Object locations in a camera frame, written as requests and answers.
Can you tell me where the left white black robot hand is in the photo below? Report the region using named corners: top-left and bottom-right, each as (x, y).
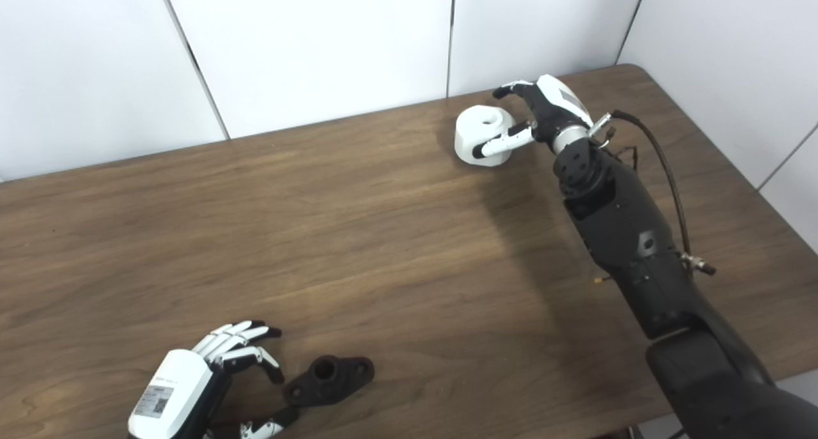
top-left (128, 320), bottom-right (300, 439)

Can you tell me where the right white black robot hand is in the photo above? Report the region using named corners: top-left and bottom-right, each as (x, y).
top-left (473, 75), bottom-right (595, 159)

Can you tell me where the round white piece with holes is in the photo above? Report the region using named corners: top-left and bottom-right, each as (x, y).
top-left (454, 105), bottom-right (517, 167)

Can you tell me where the black flanged holder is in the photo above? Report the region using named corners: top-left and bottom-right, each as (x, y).
top-left (284, 355), bottom-right (376, 408)

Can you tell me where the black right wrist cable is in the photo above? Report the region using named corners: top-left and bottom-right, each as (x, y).
top-left (588, 110), bottom-right (716, 275)

